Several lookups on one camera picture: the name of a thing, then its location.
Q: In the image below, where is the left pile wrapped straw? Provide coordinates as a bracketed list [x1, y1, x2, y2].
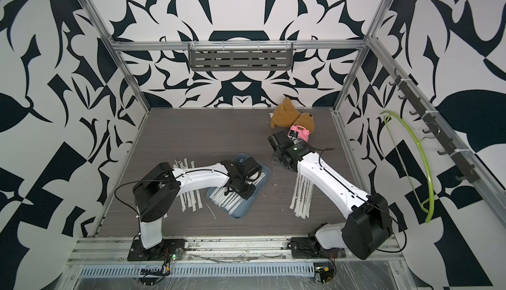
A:
[173, 158, 203, 212]

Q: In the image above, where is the blue storage tray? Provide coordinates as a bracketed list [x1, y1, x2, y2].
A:
[206, 163, 271, 220]

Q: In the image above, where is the right pile wrapped straw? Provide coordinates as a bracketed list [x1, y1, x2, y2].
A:
[289, 174, 314, 219]

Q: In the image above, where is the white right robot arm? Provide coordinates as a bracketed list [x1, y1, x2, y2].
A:
[268, 132, 393, 260]

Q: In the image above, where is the black wall hook rail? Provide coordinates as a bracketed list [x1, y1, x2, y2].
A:
[392, 68, 481, 183]

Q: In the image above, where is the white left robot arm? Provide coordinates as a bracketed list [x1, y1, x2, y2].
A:
[133, 157, 262, 250]

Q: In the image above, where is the green clothes hanger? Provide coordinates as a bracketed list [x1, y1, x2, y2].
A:
[380, 110, 436, 224]

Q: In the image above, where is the pile wrapped straw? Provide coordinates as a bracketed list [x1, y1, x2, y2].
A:
[173, 158, 203, 212]
[289, 174, 314, 219]

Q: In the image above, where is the white straw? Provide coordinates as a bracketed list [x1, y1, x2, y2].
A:
[209, 188, 239, 211]

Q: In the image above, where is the grey wall shelf rack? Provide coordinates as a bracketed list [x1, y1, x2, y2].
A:
[188, 41, 294, 71]

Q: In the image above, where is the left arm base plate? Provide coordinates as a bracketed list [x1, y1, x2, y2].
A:
[127, 239, 186, 262]

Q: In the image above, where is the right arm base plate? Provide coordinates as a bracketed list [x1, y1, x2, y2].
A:
[287, 237, 346, 260]

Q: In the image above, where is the pink alarm clock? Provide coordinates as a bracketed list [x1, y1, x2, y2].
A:
[288, 125, 310, 142]

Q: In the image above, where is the white cable duct strip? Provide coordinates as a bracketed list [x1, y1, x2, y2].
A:
[79, 262, 315, 279]

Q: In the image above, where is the brown teddy bear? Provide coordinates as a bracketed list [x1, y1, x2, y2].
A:
[270, 97, 316, 133]

